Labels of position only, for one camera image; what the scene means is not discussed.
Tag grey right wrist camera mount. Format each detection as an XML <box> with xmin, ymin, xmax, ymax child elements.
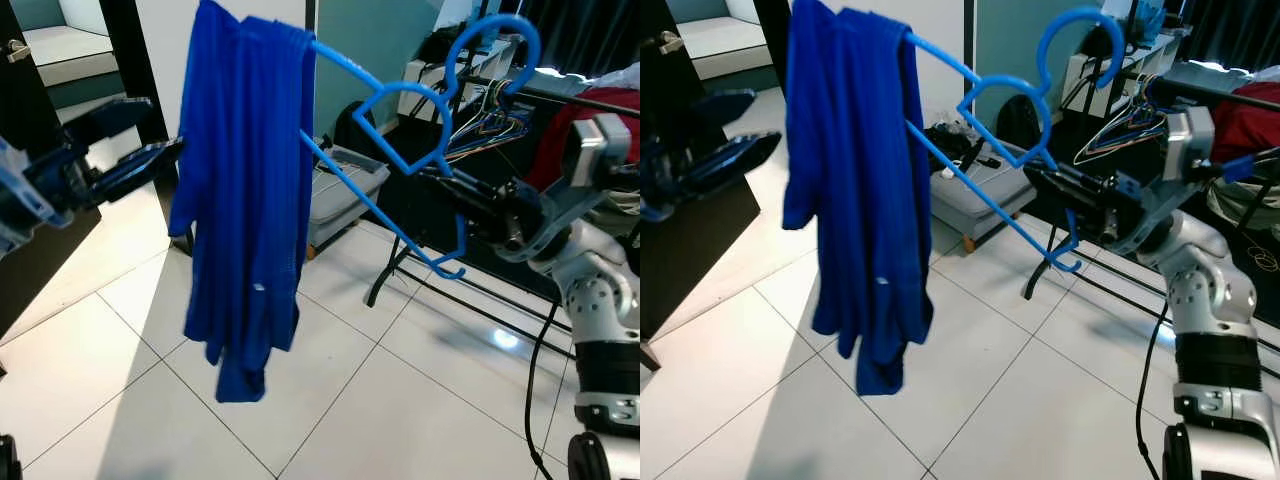
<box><xmin>1115</xmin><ymin>105</ymin><xmax>1229</xmax><ymax>258</ymax></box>
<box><xmin>497</xmin><ymin>112</ymin><xmax>633</xmax><ymax>263</ymax></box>

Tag blue mesh garment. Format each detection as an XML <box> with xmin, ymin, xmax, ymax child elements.
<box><xmin>782</xmin><ymin>0</ymin><xmax>936</xmax><ymax>396</ymax></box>
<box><xmin>168</xmin><ymin>0</ymin><xmax>321</xmax><ymax>404</ymax></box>

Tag red garment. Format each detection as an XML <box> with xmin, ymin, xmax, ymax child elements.
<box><xmin>1208</xmin><ymin>80</ymin><xmax>1280</xmax><ymax>166</ymax></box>
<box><xmin>523</xmin><ymin>85</ymin><xmax>641</xmax><ymax>193</ymax></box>

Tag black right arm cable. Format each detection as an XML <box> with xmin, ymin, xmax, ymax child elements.
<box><xmin>1135</xmin><ymin>300</ymin><xmax>1173</xmax><ymax>480</ymax></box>
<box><xmin>523</xmin><ymin>300</ymin><xmax>563</xmax><ymax>480</ymax></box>

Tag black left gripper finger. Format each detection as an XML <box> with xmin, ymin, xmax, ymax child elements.
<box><xmin>700</xmin><ymin>90</ymin><xmax>758</xmax><ymax>126</ymax></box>
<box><xmin>62</xmin><ymin>97</ymin><xmax>153</xmax><ymax>141</ymax></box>
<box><xmin>95</xmin><ymin>140</ymin><xmax>186</xmax><ymax>201</ymax></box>
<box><xmin>695</xmin><ymin>133</ymin><xmax>783</xmax><ymax>196</ymax></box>

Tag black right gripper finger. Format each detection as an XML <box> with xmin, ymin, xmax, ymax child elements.
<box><xmin>1025</xmin><ymin>165</ymin><xmax>1086</xmax><ymax>196</ymax></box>
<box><xmin>418</xmin><ymin>168</ymin><xmax>481</xmax><ymax>196</ymax></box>
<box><xmin>1045</xmin><ymin>185</ymin><xmax>1091</xmax><ymax>216</ymax></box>
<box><xmin>440</xmin><ymin>185</ymin><xmax>491</xmax><ymax>216</ymax></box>

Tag grey table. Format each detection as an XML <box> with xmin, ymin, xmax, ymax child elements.
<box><xmin>530</xmin><ymin>62</ymin><xmax>641</xmax><ymax>101</ymax></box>
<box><xmin>1165</xmin><ymin>60</ymin><xmax>1280</xmax><ymax>96</ymax></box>

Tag dark curtain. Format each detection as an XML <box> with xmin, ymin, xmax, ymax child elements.
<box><xmin>1180</xmin><ymin>0</ymin><xmax>1280</xmax><ymax>71</ymax></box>
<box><xmin>520</xmin><ymin>0</ymin><xmax>641</xmax><ymax>76</ymax></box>

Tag grey storage bench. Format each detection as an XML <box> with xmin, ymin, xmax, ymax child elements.
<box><xmin>928</xmin><ymin>150</ymin><xmax>1039</xmax><ymax>253</ymax></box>
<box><xmin>305</xmin><ymin>143</ymin><xmax>393</xmax><ymax>259</ymax></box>

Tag black clothes rack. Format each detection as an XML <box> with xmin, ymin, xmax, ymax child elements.
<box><xmin>1025</xmin><ymin>68</ymin><xmax>1280</xmax><ymax>336</ymax></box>
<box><xmin>365</xmin><ymin>72</ymin><xmax>641</xmax><ymax>363</ymax></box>

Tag black bag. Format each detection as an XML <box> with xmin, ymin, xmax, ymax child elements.
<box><xmin>333</xmin><ymin>100</ymin><xmax>379</xmax><ymax>161</ymax></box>
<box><xmin>995</xmin><ymin>93</ymin><xmax>1043</xmax><ymax>151</ymax></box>

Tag blue plastic hanger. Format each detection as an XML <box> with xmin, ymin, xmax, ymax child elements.
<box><xmin>905</xmin><ymin>8</ymin><xmax>1126</xmax><ymax>273</ymax></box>
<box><xmin>300</xmin><ymin>14</ymin><xmax>543</xmax><ymax>281</ymax></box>

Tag black tangled gear bundle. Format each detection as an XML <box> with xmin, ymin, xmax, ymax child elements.
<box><xmin>925</xmin><ymin>118</ymin><xmax>1001</xmax><ymax>173</ymax></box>

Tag thin coloured wire hangers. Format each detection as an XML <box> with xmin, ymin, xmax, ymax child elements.
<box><xmin>445</xmin><ymin>82</ymin><xmax>531</xmax><ymax>166</ymax></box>
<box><xmin>1073</xmin><ymin>82</ymin><xmax>1171</xmax><ymax>166</ymax></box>

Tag grey green garment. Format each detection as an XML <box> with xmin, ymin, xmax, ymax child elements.
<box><xmin>1205</xmin><ymin>170</ymin><xmax>1280</xmax><ymax>241</ymax></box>

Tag dark speckled floor mat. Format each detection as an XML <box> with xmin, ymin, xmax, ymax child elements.
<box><xmin>330</xmin><ymin>95</ymin><xmax>641</xmax><ymax>301</ymax></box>

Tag white shelf unit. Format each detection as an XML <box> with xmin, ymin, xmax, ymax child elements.
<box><xmin>403</xmin><ymin>40</ymin><xmax>501</xmax><ymax>123</ymax></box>
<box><xmin>1058</xmin><ymin>30</ymin><xmax>1186</xmax><ymax>119</ymax></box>

